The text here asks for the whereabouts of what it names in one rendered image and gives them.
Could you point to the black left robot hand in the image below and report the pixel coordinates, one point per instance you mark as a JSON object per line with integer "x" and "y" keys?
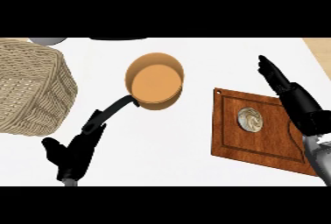
{"x": 74, "y": 156}

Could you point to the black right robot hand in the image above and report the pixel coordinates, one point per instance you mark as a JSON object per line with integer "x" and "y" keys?
{"x": 297, "y": 100}

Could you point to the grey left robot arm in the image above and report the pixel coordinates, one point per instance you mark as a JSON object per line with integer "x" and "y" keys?
{"x": 70, "y": 183}

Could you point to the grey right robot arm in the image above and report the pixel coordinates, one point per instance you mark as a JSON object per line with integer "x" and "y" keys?
{"x": 320, "y": 157}

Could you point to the swirled cream cupcake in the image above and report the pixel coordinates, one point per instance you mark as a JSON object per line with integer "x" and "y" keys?
{"x": 250, "y": 119}

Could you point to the brown wooden cutting board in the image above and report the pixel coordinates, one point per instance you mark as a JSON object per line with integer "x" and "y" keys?
{"x": 252, "y": 137}

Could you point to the pale wooden surface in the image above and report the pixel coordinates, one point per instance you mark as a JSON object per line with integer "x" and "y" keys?
{"x": 320, "y": 51}

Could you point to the beige wicker basket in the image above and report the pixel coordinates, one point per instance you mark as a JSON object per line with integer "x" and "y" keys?
{"x": 33, "y": 89}

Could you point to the grey round object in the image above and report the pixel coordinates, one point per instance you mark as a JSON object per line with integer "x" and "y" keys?
{"x": 48, "y": 40}

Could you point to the black curved appliance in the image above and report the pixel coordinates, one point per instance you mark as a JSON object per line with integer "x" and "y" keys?
{"x": 117, "y": 38}

